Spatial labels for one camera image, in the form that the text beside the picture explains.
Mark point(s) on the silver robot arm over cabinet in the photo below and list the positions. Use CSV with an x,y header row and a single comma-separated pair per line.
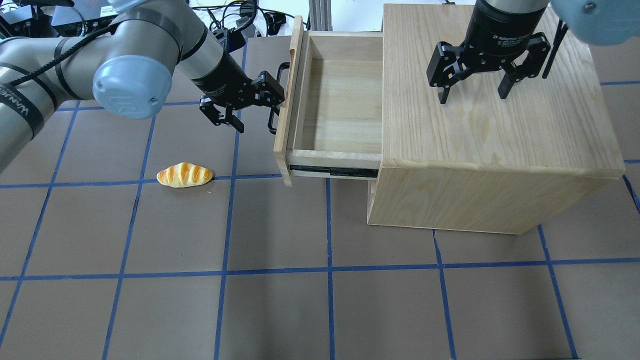
x,y
595,22

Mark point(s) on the silver robot arm near bread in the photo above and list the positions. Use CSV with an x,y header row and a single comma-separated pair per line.
x,y
127,67

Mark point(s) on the black gripper near bread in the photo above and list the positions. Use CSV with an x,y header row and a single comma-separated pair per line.
x,y
223,76

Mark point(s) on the aluminium profile post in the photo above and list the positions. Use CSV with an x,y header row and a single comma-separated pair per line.
x,y
320,15

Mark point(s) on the wooden drawer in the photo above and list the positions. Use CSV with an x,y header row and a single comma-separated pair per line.
x,y
330,123

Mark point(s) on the black gripper over cabinet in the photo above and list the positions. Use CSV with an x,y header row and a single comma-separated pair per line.
x,y
501,31

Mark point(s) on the light wooden drawer cabinet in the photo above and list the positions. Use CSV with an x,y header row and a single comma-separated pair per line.
x,y
479,162

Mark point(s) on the black cable bundle background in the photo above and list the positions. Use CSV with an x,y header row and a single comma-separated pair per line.
x,y
237,21

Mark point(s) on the toy bread roll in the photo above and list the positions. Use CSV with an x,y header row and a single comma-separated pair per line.
x,y
184,175

